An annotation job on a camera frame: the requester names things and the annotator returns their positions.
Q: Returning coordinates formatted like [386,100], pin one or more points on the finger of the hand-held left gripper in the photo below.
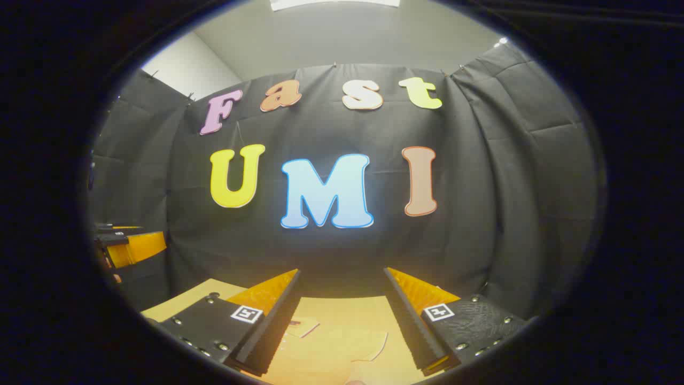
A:
[136,248]
[120,228]

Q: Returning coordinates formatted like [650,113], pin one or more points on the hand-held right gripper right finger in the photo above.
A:
[411,326]

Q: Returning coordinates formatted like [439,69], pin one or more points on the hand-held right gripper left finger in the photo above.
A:
[278,326]

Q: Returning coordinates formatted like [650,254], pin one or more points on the orange T-shirt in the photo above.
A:
[331,347]

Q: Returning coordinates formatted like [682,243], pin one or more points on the black backdrop cloth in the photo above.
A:
[481,187]

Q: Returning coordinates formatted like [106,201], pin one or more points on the white ceiling light panel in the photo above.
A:
[334,3]

